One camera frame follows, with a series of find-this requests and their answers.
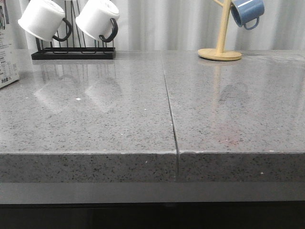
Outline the Pascual whole milk carton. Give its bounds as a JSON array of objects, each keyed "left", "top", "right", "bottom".
[{"left": 0, "top": 0, "right": 20, "bottom": 88}]

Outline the wooden mug tree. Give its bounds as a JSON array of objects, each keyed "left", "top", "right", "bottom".
[{"left": 197, "top": 0, "right": 242, "bottom": 61}]

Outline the black metal mug rack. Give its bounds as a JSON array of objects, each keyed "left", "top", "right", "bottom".
[{"left": 31, "top": 0, "right": 116, "bottom": 60}]

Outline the right white enamel mug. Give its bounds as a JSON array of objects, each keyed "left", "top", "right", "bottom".
[{"left": 75, "top": 0, "right": 120, "bottom": 43}]

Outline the white enamel mug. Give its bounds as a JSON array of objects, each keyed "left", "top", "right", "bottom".
[
  {"left": 18, "top": 0, "right": 72, "bottom": 42},
  {"left": 75, "top": 0, "right": 120, "bottom": 43}
]

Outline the blue ceramic mug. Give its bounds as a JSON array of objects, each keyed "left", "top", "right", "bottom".
[{"left": 231, "top": 0, "right": 264, "bottom": 30}]

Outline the left white enamel mug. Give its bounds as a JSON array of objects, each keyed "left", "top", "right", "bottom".
[{"left": 18, "top": 0, "right": 72, "bottom": 42}]

